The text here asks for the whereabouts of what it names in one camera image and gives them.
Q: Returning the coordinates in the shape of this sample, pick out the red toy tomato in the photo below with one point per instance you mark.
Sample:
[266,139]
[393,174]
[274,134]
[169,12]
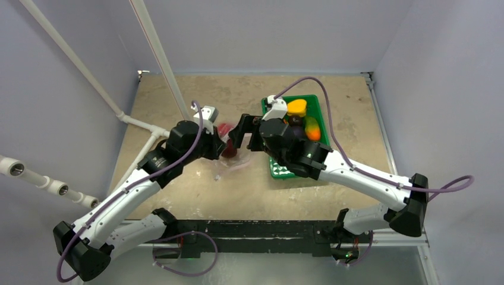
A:
[224,129]

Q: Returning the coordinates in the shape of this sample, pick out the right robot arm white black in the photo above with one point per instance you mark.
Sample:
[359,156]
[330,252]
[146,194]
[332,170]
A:
[400,208]

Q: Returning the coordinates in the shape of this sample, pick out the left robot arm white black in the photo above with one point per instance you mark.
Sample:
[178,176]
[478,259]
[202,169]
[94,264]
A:
[89,244]

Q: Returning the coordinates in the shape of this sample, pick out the yellow toy bell pepper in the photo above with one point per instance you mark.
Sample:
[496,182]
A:
[297,107]

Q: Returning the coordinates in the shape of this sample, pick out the white pvc pipe frame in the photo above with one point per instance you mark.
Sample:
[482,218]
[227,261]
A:
[14,168]

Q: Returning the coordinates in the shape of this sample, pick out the orange green toy mango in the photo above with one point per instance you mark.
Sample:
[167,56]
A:
[312,128]

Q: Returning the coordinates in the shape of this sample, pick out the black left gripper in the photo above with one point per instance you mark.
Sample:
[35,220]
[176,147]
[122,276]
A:
[213,153]

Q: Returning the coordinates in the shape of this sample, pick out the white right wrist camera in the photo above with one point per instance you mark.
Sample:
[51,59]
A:
[276,108]

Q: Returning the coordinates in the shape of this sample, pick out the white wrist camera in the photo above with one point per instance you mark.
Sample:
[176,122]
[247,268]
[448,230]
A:
[208,116]
[276,108]

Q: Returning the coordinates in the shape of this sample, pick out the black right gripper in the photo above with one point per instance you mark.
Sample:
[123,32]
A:
[254,133]

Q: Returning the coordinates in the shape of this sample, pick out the dark red toy apple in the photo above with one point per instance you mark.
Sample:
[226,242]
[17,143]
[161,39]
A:
[230,151]

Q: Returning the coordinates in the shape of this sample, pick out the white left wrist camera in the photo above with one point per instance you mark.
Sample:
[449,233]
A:
[208,116]

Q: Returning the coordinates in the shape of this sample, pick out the clear pink zip top bag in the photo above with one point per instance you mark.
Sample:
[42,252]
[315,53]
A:
[224,167]

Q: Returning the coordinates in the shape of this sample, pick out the green plastic tray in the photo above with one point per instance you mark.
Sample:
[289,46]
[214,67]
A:
[308,161]

